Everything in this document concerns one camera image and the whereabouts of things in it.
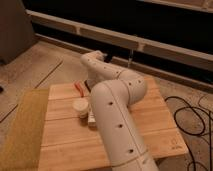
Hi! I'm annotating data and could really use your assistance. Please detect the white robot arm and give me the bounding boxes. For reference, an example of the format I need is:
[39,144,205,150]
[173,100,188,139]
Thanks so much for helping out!
[81,51,159,171]

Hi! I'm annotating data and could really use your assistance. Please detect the wooden board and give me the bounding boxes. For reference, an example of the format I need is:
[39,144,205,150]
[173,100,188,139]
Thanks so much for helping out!
[38,76,188,171]

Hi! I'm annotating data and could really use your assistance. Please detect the yellow green mat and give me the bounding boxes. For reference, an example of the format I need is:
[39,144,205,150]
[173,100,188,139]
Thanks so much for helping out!
[0,89,49,171]

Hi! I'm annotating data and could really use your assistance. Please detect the grey cabinet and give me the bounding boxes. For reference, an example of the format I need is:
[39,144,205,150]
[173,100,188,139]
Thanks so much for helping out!
[0,0,37,64]

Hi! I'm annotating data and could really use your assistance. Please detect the black cable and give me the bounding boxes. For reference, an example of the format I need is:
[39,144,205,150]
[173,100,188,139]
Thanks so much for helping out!
[163,94,213,171]

